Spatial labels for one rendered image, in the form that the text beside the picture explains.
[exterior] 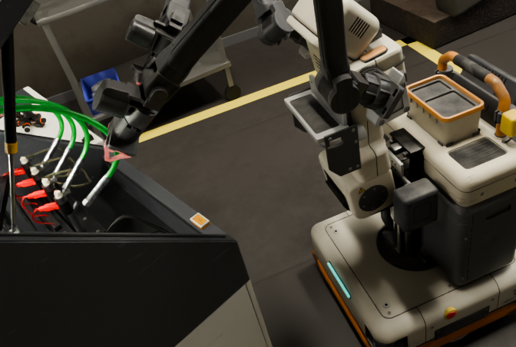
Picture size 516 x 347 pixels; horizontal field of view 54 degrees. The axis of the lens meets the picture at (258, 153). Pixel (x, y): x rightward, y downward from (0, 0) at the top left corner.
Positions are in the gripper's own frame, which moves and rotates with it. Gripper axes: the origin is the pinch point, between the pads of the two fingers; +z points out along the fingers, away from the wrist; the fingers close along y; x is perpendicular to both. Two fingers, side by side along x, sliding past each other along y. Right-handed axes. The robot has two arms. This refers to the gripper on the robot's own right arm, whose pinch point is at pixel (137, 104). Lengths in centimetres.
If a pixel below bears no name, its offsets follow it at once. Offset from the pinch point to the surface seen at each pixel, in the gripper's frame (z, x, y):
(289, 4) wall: -49, -255, -197
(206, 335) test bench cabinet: 42, 39, -27
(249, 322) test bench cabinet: 40, 35, -43
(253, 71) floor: 9, -206, -163
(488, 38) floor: -94, -116, -268
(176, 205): 21.1, 11.5, -18.1
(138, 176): 25.0, -8.6, -14.1
